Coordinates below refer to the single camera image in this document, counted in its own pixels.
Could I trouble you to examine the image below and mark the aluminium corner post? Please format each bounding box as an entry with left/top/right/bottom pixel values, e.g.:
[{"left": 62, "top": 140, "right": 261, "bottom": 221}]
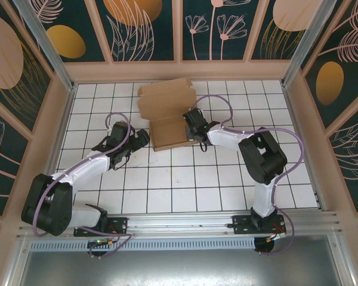
[
  {"left": 11, "top": 0, "right": 78, "bottom": 92},
  {"left": 280, "top": 0, "right": 332, "bottom": 87}
]

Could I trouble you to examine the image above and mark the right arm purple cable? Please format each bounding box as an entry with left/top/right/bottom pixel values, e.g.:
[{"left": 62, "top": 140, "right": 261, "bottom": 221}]
[{"left": 192, "top": 95, "right": 305, "bottom": 257}]

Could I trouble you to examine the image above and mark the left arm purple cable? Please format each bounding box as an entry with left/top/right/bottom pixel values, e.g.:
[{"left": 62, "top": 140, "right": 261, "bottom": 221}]
[{"left": 31, "top": 112, "right": 135, "bottom": 260}]

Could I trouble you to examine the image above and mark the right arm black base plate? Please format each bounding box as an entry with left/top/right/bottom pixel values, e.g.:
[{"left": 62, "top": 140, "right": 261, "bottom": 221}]
[{"left": 232, "top": 214, "right": 287, "bottom": 236}]

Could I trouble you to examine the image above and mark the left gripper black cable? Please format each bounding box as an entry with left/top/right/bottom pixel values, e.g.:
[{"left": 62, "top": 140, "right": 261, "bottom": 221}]
[{"left": 112, "top": 154, "right": 131, "bottom": 172}]

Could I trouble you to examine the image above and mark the slotted grey cable duct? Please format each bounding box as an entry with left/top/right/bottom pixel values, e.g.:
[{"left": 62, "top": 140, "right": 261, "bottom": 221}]
[{"left": 29, "top": 237, "right": 257, "bottom": 251}]

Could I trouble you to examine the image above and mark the brown cardboard box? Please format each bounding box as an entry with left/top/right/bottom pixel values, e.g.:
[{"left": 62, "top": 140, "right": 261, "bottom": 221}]
[{"left": 136, "top": 77, "right": 199, "bottom": 153}]

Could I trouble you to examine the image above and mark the grey metal sheet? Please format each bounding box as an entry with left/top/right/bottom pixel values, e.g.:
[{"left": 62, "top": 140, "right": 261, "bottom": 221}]
[{"left": 5, "top": 234, "right": 357, "bottom": 286}]

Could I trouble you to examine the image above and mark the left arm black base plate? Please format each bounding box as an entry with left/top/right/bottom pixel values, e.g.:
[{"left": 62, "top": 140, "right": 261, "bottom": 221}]
[{"left": 73, "top": 216, "right": 129, "bottom": 238}]

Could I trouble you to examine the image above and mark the aluminium mounting rail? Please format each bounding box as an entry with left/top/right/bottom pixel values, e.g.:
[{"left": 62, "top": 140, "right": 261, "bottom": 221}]
[{"left": 16, "top": 210, "right": 345, "bottom": 239}]

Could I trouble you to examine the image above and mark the small green circuit board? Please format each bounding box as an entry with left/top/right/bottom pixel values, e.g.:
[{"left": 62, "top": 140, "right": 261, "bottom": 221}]
[{"left": 88, "top": 238, "right": 116, "bottom": 248}]

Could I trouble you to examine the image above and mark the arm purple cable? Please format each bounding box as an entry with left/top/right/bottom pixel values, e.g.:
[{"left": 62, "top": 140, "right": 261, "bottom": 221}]
[
  {"left": 192, "top": 95, "right": 305, "bottom": 257},
  {"left": 31, "top": 112, "right": 135, "bottom": 260}
]

